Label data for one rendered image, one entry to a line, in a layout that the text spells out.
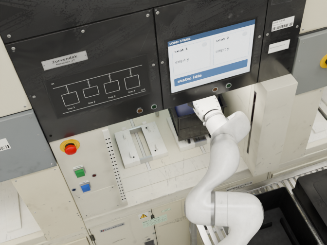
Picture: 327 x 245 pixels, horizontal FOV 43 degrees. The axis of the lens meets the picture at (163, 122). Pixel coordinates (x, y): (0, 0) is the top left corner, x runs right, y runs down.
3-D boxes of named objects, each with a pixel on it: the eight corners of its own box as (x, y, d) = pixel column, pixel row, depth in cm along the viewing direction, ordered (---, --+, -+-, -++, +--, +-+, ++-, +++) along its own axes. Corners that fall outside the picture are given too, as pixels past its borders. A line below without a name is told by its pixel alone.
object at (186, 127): (175, 147, 195) (172, 104, 170) (164, 114, 207) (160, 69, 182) (225, 134, 197) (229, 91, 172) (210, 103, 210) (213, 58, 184)
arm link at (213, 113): (204, 131, 168) (201, 126, 170) (224, 125, 169) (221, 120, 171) (204, 117, 162) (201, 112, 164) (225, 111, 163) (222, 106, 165)
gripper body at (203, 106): (201, 127, 169) (191, 109, 176) (224, 120, 171) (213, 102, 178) (201, 115, 163) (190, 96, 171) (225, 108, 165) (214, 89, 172)
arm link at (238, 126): (246, 116, 133) (240, 105, 163) (204, 143, 136) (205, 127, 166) (262, 139, 134) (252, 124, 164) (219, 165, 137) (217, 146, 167)
